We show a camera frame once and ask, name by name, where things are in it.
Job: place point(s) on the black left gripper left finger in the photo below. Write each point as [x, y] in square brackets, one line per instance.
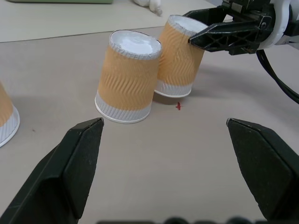
[60, 172]

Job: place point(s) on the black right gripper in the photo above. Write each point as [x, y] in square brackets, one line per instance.
[252, 10]

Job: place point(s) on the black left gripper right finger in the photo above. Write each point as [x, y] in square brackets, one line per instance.
[268, 168]

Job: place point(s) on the orange ribbed paper cup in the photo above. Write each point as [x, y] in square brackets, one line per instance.
[5, 116]
[127, 81]
[177, 60]

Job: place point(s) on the white crumpled cloth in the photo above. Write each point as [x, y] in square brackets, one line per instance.
[153, 5]

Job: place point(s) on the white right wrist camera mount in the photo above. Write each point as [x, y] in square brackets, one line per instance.
[280, 16]

